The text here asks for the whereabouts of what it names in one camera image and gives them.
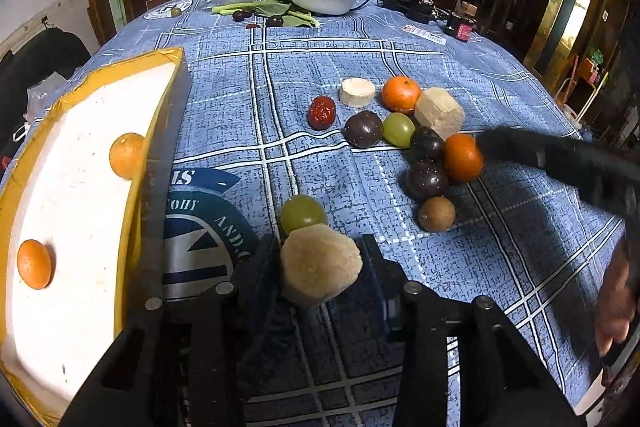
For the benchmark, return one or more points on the white red label card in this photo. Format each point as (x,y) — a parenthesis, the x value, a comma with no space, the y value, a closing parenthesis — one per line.
(425,34)

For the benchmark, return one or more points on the brown round fruit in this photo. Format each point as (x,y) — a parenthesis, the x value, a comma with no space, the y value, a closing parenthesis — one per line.
(436,214)

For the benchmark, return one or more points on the person's right hand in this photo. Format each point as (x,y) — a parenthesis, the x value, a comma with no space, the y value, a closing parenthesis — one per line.
(616,302)

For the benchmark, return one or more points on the orange tangerine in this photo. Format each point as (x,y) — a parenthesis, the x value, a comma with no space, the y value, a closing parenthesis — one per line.
(401,94)
(126,155)
(34,264)
(462,159)

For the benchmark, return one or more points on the small dark purple fruit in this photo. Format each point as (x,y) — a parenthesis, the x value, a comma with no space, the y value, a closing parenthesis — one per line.
(274,21)
(243,13)

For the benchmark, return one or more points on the beige square sugarcane chunk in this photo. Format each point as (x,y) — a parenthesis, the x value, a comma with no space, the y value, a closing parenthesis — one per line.
(439,112)

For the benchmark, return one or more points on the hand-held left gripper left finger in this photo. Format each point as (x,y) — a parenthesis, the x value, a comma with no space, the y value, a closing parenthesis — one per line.
(262,264)

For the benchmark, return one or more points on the green leafy vegetables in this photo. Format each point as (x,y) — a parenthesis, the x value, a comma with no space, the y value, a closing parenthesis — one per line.
(272,7)

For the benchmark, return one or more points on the small dark jar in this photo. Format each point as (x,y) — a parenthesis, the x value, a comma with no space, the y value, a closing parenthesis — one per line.
(462,25)

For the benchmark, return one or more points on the black power adapter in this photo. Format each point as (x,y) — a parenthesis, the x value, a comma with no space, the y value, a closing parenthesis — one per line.
(407,4)

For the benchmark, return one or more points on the white foam tray yellow tape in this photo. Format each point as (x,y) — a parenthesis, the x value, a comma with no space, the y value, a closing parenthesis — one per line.
(75,187)

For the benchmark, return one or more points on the black sofa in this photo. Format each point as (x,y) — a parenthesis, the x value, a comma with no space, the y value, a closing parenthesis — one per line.
(40,72)

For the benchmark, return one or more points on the beige rounded sugarcane chunk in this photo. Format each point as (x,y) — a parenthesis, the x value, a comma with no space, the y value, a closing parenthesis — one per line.
(320,264)

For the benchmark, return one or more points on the round beige sugarcane slice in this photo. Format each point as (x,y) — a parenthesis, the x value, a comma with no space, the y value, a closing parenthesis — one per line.
(357,92)

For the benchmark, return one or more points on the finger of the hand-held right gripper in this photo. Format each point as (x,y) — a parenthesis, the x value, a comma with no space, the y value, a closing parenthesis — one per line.
(510,147)

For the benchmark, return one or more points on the red date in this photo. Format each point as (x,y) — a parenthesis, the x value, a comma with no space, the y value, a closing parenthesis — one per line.
(321,112)

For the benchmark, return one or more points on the dark purple passion fruit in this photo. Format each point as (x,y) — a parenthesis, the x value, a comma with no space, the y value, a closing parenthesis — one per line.
(363,128)
(427,142)
(426,179)

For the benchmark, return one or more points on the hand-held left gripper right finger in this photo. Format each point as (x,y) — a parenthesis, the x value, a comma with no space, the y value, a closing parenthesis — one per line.
(374,274)

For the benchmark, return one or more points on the clear plastic bag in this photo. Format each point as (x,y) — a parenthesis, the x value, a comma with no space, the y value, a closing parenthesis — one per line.
(47,94)

